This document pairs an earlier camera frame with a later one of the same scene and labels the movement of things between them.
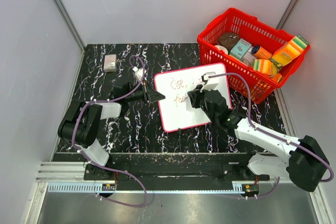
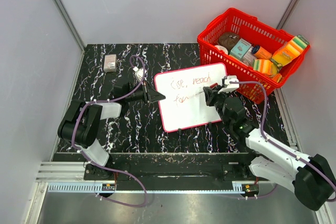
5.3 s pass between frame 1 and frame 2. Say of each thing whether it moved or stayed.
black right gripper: moved
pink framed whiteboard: stayed
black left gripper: stayed
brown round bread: stayed
